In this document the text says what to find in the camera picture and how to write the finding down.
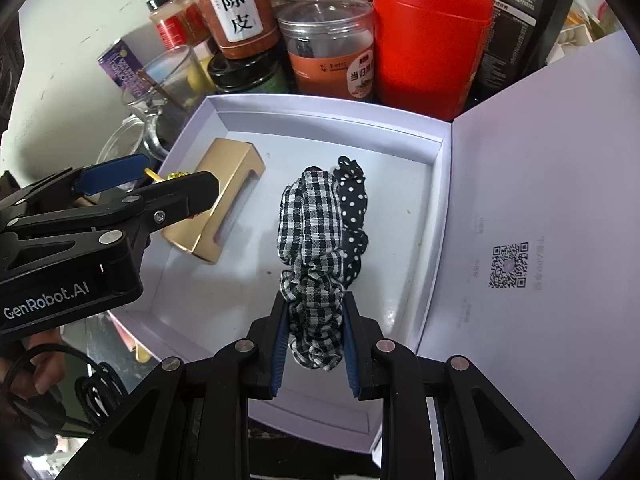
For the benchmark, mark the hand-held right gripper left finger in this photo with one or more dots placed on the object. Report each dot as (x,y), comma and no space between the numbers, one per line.
(280,350)

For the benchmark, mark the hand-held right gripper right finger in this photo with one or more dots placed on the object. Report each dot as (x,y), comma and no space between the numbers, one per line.
(351,350)

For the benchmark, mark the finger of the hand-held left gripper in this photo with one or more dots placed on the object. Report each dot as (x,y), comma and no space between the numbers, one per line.
(185,195)
(110,175)

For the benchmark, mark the gold cardboard box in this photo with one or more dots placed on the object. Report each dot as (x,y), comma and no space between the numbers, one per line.
(225,170)

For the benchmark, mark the black white gingham scrunchie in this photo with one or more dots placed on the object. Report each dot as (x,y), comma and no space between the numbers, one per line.
(310,240)

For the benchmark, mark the black polka dot hair band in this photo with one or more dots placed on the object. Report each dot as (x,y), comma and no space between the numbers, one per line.
(352,210)

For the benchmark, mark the white gift box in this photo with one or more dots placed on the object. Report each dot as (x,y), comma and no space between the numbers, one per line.
(400,210)

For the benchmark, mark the person's left hand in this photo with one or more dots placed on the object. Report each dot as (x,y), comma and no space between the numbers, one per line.
(45,372)

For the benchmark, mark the purple packet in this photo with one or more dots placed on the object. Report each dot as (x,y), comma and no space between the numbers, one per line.
(120,67)

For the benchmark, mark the glass mug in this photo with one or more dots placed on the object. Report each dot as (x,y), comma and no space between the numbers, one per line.
(165,75)

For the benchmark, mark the yellow lemon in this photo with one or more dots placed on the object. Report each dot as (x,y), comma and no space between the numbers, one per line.
(194,79)

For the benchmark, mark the dark jar black lid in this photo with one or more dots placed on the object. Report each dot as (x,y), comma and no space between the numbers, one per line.
(245,72)

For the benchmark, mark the red label jar black lid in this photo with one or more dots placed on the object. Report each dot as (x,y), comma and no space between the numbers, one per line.
(172,25)

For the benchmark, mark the low clear jar orange label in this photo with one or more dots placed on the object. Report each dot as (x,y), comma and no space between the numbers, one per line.
(325,70)

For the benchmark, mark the orange powder jar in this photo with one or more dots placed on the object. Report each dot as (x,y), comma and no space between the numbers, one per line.
(235,10)

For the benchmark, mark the red canister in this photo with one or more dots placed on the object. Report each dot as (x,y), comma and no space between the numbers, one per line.
(425,50)

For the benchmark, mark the black foil bag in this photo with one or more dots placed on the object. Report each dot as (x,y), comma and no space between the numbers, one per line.
(515,20)

